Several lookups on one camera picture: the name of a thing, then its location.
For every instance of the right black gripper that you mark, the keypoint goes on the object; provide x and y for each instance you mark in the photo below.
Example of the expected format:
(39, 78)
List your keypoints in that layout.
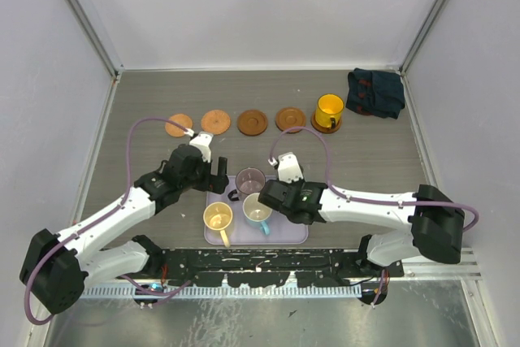
(300, 183)

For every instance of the purple translucent cup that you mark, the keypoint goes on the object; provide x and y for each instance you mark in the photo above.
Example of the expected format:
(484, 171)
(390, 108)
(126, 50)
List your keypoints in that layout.
(248, 181)

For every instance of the lilac plastic tray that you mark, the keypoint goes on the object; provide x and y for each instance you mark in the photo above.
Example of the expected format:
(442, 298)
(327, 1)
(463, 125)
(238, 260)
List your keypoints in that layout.
(282, 232)

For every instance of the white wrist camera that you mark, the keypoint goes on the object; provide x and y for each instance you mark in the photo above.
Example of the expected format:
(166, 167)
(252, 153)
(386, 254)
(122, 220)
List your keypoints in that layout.
(202, 141)
(288, 169)

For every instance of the grey slotted cable duct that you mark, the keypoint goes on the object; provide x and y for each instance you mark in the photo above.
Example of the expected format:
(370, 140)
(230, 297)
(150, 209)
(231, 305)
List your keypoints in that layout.
(123, 291)

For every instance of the dark wooden coaster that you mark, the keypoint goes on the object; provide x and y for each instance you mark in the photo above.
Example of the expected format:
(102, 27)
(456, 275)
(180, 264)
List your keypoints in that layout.
(252, 122)

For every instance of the woven rattan coaster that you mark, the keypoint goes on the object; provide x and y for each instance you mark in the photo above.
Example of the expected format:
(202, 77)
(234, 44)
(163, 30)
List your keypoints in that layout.
(216, 122)
(177, 124)

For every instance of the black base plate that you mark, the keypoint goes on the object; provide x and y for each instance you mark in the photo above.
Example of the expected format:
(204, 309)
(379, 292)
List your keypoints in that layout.
(260, 268)

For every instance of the wooden coaster back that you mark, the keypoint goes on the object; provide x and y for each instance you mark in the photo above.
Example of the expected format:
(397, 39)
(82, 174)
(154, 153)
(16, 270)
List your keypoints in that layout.
(290, 118)

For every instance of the dark blue folded cloth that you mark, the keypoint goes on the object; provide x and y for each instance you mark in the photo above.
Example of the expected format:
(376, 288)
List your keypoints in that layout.
(375, 93)

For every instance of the cream yellow cup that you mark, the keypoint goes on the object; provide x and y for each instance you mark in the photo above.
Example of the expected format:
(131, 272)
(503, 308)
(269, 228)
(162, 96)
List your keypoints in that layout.
(218, 218)

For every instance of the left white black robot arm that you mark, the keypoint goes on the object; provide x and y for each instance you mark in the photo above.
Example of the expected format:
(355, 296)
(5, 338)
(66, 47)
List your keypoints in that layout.
(58, 267)

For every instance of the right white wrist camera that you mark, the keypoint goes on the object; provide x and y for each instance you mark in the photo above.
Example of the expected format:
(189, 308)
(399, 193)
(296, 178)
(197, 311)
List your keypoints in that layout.
(288, 169)

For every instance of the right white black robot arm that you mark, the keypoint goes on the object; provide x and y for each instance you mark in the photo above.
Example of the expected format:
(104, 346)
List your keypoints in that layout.
(424, 223)

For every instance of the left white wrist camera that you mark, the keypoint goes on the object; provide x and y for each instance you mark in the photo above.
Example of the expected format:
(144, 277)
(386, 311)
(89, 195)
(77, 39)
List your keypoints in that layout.
(202, 141)

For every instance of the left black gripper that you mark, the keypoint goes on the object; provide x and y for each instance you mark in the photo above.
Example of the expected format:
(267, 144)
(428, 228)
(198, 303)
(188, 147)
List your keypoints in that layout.
(212, 183)

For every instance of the white cup blue handle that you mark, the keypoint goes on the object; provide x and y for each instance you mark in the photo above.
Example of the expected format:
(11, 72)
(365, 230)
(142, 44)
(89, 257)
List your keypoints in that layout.
(257, 214)

